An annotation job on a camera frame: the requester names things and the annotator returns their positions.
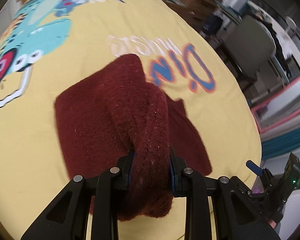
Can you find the dark shopping bag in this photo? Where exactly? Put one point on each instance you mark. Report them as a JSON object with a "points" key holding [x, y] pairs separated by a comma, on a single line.
{"points": [[212, 25]]}

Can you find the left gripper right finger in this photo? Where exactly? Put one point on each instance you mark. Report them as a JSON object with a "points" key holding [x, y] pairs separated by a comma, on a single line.
{"points": [[216, 208]]}

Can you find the yellow dino print bedspread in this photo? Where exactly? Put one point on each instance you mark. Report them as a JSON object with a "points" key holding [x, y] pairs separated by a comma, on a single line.
{"points": [[53, 44]]}

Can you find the dark red knit sweater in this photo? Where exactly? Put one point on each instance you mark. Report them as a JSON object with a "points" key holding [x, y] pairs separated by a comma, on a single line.
{"points": [[115, 110]]}

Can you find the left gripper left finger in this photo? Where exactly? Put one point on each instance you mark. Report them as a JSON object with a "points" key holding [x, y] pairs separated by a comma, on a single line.
{"points": [[85, 201]]}

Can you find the wooden drawer cabinet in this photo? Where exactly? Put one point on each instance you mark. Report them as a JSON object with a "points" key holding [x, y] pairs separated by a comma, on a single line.
{"points": [[193, 12]]}

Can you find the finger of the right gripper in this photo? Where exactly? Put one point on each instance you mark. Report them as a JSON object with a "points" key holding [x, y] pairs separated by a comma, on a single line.
{"points": [[254, 168]]}

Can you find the pink framed storage box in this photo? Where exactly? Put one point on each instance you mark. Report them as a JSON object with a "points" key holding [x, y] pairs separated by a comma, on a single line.
{"points": [[278, 109]]}

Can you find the grey chair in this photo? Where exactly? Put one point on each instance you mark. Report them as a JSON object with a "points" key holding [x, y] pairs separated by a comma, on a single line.
{"points": [[249, 46]]}

